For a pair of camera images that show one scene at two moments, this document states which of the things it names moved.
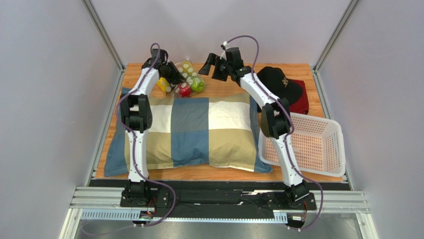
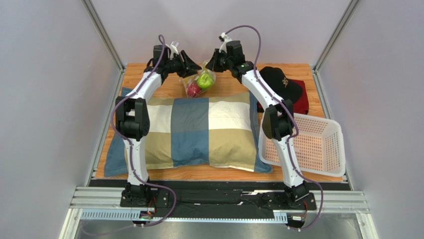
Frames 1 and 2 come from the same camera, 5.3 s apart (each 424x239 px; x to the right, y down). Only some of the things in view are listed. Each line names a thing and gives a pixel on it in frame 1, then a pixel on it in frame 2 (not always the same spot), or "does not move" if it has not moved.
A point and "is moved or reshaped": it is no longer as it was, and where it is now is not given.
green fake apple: x=197 y=85 → x=204 y=80
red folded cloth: x=300 y=105 does not move
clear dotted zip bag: x=194 y=84 is moved or reshaped
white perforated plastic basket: x=318 y=143 does not move
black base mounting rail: x=162 y=198 does not move
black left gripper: x=176 y=76 → x=188 y=64
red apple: x=184 y=90 → x=193 y=89
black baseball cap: x=275 y=80 does not move
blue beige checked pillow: x=218 y=132 does not move
